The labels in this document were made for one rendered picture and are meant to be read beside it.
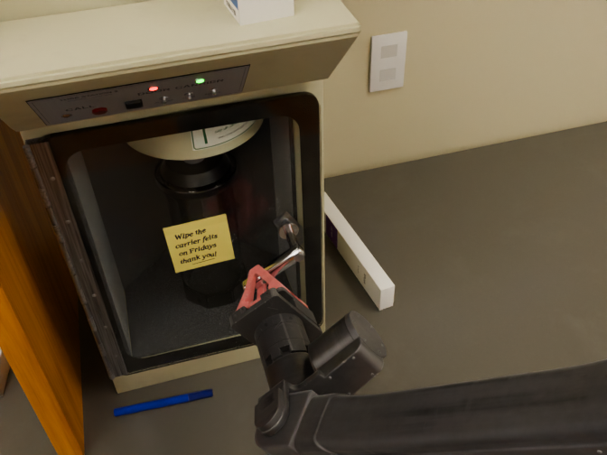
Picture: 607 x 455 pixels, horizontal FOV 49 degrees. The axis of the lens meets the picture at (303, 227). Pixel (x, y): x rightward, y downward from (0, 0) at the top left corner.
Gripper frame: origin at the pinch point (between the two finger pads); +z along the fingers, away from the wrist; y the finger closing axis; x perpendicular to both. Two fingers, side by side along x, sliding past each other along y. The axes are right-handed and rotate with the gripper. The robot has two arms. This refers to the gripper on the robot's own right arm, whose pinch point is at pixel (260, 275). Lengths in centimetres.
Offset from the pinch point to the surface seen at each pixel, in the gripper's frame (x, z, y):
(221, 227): 0.0, 3.9, 6.6
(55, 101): -1.6, -3.4, 34.0
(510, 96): -47, 49, -46
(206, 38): -15.1, -4.6, 30.5
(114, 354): 24.0, 4.1, -0.2
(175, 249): 6.1, 4.0, 8.0
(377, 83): -26, 48, -22
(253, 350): 12.2, 5.4, -17.0
